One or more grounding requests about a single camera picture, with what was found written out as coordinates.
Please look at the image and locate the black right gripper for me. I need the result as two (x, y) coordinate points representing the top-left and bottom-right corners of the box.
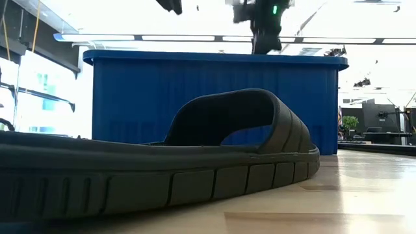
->
(155, 0), (295, 55)

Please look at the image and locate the large dark grey slide sandal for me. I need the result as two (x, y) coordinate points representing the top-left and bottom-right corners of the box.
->
(0, 88), (321, 225)

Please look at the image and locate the blue plastic bin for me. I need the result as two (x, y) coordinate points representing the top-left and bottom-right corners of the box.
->
(83, 49), (350, 156)

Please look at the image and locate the long ceiling light bar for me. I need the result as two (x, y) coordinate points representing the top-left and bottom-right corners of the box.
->
(53, 32), (416, 46)

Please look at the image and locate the small black ceiling-mounted device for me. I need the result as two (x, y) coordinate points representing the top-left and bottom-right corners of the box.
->
(353, 77), (372, 88)

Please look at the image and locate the green potted plant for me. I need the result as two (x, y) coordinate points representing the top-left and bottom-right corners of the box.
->
(342, 116), (359, 131)

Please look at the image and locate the dark overhead beam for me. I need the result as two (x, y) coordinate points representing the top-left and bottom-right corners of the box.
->
(0, 0), (81, 79)

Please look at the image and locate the black computer monitor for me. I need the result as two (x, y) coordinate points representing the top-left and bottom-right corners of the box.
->
(361, 103), (398, 130)

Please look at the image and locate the dark office desk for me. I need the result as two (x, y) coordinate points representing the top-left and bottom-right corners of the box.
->
(363, 131), (413, 146)

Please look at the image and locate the yellow hanging cable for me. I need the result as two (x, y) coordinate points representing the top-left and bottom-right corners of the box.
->
(31, 0), (42, 53)
(1, 14), (11, 62)

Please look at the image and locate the black window rail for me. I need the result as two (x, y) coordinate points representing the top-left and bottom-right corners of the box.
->
(0, 81), (76, 113)

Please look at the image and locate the black table edge rail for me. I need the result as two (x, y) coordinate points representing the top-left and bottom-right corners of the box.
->
(337, 142), (416, 157)

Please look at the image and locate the black curved cable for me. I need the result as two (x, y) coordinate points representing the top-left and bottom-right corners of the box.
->
(0, 118), (16, 132)

